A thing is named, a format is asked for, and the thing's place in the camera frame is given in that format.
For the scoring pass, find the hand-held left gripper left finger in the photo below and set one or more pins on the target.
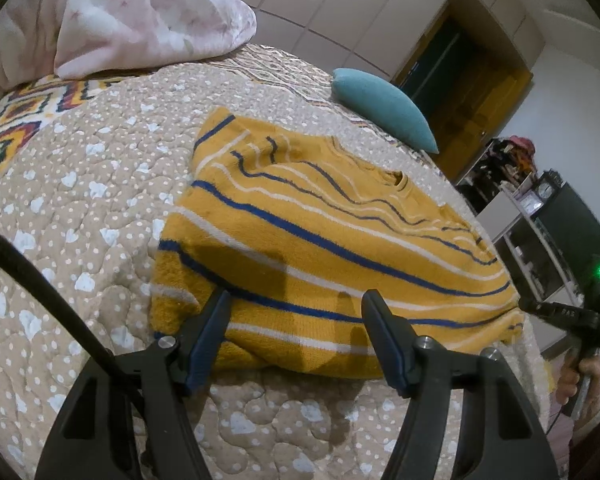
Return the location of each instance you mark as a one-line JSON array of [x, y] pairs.
[[211, 331]]

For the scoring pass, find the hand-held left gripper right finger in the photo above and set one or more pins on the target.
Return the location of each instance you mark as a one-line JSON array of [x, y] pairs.
[[383, 331]]

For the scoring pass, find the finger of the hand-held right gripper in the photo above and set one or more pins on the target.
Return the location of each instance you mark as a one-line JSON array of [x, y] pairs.
[[545, 307]]

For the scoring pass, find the yellow striped sweater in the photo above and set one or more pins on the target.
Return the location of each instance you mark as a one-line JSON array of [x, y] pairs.
[[325, 255]]

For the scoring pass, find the person's right hand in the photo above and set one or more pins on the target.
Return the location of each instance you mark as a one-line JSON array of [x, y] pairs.
[[572, 382]]

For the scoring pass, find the white shelf unit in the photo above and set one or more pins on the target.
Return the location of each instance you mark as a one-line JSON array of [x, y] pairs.
[[522, 240]]

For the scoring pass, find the black television screen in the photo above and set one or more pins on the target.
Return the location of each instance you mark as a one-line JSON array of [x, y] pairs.
[[577, 232]]

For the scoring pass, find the small desk clock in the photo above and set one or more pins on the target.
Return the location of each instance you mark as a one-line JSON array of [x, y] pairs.
[[546, 187]]

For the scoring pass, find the beige dotted quilt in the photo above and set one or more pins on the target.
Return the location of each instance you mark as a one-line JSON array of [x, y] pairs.
[[90, 240]]

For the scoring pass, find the wooden door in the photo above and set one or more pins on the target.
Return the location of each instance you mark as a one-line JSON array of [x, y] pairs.
[[465, 95]]

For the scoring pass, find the teal pillow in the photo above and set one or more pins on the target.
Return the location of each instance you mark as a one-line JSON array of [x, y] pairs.
[[387, 102]]

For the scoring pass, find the colourful zigzag blanket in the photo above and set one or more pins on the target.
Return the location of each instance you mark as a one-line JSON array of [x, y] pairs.
[[25, 120]]

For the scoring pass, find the white wardrobe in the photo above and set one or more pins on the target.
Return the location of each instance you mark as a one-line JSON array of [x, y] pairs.
[[370, 15]]

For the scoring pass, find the pink floral duvet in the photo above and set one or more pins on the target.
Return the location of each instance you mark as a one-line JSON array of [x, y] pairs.
[[130, 15]]

